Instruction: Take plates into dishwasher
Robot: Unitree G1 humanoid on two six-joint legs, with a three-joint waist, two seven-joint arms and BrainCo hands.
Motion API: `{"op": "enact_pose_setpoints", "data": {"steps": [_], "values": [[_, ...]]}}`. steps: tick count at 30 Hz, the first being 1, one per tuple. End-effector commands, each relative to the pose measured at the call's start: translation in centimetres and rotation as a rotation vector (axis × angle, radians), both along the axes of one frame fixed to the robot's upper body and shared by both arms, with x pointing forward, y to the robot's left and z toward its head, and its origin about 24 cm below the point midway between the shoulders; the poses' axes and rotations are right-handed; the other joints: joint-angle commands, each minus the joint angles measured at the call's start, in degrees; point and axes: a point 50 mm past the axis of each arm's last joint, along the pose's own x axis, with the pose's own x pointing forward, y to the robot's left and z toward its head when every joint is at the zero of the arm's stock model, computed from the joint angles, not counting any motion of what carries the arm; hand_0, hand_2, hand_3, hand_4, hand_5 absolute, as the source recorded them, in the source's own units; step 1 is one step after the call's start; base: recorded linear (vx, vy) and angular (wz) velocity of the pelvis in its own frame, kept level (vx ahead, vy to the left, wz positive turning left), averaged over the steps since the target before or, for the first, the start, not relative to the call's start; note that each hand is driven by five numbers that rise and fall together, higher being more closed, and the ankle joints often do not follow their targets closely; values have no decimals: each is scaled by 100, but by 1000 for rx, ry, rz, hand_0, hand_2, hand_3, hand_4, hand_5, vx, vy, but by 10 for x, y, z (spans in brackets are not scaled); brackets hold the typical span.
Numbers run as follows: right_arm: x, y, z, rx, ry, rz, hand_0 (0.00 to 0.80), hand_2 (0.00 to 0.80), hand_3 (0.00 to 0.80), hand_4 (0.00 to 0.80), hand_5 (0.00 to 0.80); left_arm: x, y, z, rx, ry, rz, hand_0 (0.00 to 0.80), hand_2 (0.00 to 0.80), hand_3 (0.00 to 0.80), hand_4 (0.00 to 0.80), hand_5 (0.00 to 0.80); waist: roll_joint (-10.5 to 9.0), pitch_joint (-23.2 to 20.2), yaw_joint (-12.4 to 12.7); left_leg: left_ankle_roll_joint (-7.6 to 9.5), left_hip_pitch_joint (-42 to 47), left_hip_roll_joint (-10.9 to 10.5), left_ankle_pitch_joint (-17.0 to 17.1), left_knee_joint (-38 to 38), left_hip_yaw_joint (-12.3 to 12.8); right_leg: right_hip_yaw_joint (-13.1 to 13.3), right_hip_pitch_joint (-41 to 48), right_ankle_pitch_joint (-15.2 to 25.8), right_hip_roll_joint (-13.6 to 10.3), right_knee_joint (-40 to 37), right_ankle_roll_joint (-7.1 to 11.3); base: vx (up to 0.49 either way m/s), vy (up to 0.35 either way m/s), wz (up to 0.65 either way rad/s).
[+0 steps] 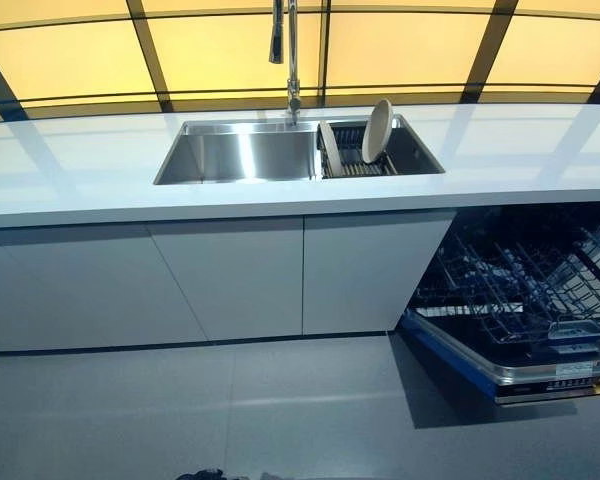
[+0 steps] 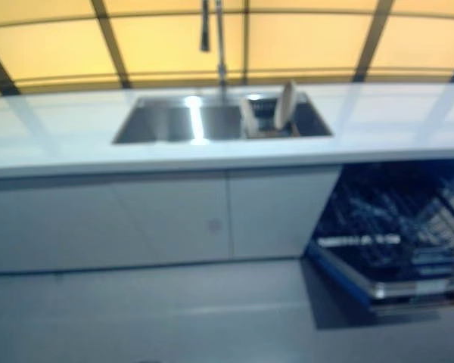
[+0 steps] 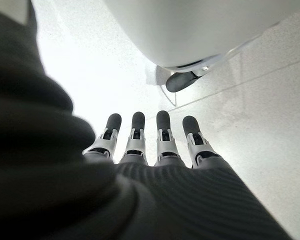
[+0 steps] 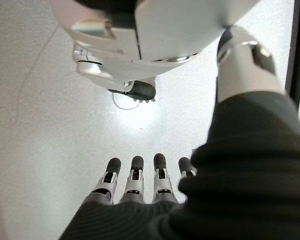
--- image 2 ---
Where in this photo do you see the dark window frame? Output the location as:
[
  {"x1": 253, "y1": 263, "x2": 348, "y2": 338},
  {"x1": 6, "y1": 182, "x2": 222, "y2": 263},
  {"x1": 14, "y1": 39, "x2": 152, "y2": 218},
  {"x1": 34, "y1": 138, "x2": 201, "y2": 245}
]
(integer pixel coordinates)
[{"x1": 0, "y1": 0, "x2": 454, "y2": 95}]

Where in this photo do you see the stainless steel sink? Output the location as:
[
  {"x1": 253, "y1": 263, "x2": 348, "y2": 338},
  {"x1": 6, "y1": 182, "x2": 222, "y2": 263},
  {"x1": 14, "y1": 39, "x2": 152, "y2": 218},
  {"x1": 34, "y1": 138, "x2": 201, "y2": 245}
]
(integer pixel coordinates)
[{"x1": 111, "y1": 94, "x2": 334, "y2": 147}]

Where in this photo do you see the wide white cabinet door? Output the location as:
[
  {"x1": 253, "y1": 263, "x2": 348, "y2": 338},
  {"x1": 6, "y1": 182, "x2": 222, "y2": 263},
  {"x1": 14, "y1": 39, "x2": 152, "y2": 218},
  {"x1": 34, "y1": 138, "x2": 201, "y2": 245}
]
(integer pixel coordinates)
[{"x1": 0, "y1": 172, "x2": 230, "y2": 274}]

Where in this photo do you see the dishwasher door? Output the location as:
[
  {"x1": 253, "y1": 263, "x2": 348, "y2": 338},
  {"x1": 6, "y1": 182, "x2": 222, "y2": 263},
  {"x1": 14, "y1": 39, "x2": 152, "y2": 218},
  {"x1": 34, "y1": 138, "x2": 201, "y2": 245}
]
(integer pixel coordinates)
[{"x1": 306, "y1": 234, "x2": 454, "y2": 317}]

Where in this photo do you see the chrome pull-down faucet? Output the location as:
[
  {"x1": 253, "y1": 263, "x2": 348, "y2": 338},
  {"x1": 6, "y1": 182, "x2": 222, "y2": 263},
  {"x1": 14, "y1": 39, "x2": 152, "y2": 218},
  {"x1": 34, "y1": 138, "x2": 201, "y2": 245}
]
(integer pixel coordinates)
[{"x1": 199, "y1": 0, "x2": 229, "y2": 100}]

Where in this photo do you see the black wire dish rack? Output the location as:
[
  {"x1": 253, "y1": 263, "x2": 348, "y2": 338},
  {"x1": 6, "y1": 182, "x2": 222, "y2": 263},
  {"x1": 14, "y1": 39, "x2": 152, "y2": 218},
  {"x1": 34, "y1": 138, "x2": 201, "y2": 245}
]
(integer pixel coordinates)
[{"x1": 241, "y1": 93, "x2": 300, "y2": 139}]

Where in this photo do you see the cream round plate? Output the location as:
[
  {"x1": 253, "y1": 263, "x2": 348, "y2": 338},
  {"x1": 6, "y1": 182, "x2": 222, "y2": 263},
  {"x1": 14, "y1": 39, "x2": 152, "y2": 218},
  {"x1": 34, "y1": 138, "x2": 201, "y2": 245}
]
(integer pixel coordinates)
[
  {"x1": 274, "y1": 79, "x2": 298, "y2": 130},
  {"x1": 241, "y1": 97, "x2": 259, "y2": 135}
]

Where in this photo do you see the dishwasher wire rack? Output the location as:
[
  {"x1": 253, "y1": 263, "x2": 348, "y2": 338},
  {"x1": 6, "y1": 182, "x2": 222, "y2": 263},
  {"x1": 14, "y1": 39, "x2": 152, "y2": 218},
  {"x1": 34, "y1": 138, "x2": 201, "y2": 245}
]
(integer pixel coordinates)
[{"x1": 317, "y1": 162, "x2": 454, "y2": 281}]

